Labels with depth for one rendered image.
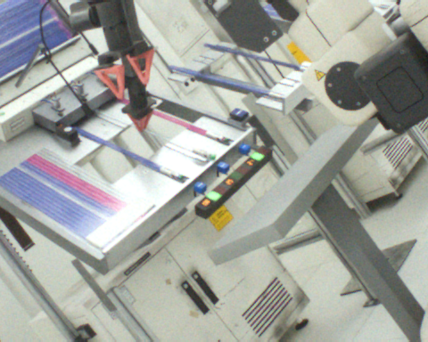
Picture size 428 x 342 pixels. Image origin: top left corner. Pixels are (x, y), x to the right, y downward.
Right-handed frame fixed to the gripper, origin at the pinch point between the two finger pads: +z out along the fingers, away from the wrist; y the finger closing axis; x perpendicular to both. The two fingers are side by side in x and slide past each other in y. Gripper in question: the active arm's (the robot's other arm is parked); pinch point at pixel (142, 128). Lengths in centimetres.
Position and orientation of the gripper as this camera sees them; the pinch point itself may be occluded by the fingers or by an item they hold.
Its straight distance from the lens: 198.9
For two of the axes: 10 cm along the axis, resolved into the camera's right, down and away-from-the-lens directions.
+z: 0.9, 8.3, 5.6
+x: 7.5, 3.1, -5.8
